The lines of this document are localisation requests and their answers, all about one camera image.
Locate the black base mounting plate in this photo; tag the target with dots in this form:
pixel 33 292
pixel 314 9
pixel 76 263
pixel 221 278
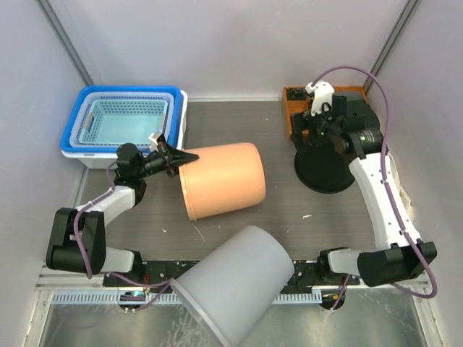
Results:
pixel 307 274

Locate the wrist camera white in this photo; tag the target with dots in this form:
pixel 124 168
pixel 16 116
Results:
pixel 155 140
pixel 322 93

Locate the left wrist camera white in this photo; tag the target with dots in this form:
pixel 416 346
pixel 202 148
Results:
pixel 155 140

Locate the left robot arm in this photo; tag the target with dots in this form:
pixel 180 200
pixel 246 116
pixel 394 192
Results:
pixel 78 235

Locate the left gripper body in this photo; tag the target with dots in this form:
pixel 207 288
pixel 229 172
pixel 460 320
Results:
pixel 158 162

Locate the large black container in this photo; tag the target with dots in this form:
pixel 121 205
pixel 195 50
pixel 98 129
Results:
pixel 325 169

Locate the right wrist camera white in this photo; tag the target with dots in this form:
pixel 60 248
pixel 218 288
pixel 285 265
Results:
pixel 322 93

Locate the grey plastic container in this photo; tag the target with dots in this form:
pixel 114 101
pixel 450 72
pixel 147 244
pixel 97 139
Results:
pixel 229 291

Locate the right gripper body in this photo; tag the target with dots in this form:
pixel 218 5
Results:
pixel 323 128

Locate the orange plastic container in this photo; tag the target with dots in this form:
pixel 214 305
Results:
pixel 223 179

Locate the light blue perforated basket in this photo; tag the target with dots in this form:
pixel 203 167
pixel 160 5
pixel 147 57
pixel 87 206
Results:
pixel 112 122

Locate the black part in tray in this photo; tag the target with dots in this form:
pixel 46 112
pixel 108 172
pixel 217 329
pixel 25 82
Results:
pixel 296 94

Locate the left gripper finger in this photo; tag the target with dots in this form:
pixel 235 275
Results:
pixel 172 170
pixel 177 158

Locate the orange compartment tray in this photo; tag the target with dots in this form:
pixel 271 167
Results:
pixel 291 107

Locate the cream cloth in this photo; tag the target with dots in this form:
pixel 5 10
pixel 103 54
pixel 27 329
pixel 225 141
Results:
pixel 406 200

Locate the white translucent basket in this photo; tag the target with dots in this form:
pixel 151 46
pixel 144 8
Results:
pixel 130 95

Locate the blue plastic basket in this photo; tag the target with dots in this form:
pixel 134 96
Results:
pixel 68 126

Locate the white plastic tub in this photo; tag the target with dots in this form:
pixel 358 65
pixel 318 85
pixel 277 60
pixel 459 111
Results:
pixel 94 159

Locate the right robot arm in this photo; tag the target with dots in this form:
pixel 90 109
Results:
pixel 400 253

